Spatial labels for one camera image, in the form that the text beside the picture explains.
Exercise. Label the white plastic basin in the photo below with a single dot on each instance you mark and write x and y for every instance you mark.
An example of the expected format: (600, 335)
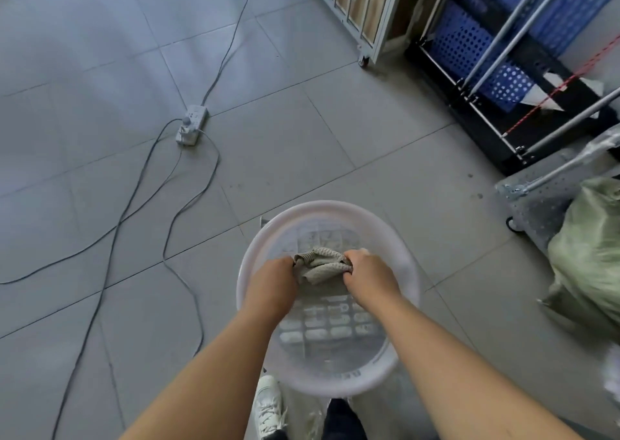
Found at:
(334, 372)

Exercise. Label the person's left hand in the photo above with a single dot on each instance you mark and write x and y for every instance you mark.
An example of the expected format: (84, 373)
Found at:
(270, 284)

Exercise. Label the white paper sheet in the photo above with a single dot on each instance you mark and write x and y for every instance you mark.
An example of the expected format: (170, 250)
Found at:
(542, 100)

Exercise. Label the person's dark trouser leg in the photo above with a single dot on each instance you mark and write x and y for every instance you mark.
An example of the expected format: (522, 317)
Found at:
(343, 422)

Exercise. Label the black caster wheel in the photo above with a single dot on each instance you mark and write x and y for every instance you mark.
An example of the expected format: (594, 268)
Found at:
(514, 225)

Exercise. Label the white power strip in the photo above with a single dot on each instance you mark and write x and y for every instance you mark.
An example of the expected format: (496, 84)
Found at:
(193, 123)

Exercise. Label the person's left forearm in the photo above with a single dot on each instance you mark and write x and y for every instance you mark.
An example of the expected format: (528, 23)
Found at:
(213, 381)

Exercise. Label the white metal cart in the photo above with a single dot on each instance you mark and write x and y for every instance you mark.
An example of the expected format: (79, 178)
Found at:
(368, 8)

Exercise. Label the white shoe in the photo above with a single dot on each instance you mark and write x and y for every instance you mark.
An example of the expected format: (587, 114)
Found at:
(267, 405)

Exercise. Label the blue perforated plastic panel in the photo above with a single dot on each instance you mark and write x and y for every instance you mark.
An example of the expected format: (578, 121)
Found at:
(460, 42)

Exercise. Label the green woven sack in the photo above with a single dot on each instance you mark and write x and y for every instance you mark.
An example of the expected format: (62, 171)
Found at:
(588, 255)

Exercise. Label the person's left fingers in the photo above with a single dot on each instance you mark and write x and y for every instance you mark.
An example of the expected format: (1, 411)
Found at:
(291, 266)

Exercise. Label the black metal rack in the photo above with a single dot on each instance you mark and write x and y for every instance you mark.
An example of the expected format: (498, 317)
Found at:
(484, 120)

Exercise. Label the grey cloth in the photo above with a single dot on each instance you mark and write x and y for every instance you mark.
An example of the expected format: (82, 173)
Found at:
(320, 266)

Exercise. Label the grey perforated metal cart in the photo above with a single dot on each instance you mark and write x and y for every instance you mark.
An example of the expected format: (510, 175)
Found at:
(537, 207)

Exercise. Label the person's right fingers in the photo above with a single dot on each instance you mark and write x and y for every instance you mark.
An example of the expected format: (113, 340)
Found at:
(355, 259)

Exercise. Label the person's right forearm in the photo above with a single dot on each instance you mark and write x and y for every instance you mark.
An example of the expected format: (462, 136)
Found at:
(450, 376)

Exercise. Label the silver metal tube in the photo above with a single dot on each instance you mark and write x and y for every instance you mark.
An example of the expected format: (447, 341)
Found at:
(525, 30)
(571, 124)
(508, 23)

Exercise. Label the person's right hand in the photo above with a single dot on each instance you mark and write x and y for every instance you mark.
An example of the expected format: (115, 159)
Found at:
(373, 279)

